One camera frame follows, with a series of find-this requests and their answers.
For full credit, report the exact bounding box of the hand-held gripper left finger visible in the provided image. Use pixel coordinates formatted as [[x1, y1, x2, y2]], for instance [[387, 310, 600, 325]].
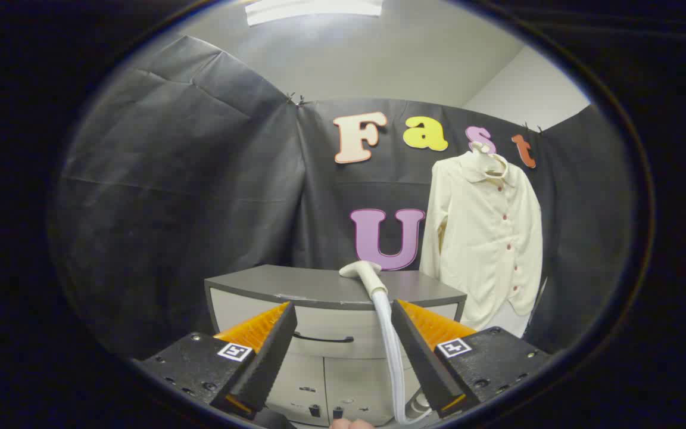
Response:
[[133, 301, 298, 418]]

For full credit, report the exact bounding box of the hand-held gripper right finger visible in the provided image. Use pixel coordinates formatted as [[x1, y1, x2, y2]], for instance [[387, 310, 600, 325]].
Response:
[[391, 299, 553, 419]]

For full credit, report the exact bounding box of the white garment steamer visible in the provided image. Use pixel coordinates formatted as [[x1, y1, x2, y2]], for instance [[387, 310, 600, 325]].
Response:
[[339, 260, 433, 425]]

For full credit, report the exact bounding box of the cream button-up shirt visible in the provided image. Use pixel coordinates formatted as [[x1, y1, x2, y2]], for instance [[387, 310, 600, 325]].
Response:
[[419, 143, 544, 332]]

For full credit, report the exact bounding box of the grey-topped white cabinet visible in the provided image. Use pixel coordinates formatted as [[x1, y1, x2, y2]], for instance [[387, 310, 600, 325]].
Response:
[[204, 264, 467, 427]]

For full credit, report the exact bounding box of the black backdrop cloth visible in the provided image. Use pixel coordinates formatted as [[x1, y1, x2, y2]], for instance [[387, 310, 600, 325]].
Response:
[[48, 35, 638, 364]]

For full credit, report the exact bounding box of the white plastic hanger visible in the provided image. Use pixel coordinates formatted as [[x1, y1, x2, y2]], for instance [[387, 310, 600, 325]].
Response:
[[469, 141, 509, 178]]

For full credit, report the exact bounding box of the long ceiling light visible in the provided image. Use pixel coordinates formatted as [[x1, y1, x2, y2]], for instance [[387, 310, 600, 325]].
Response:
[[245, 0, 384, 26]]

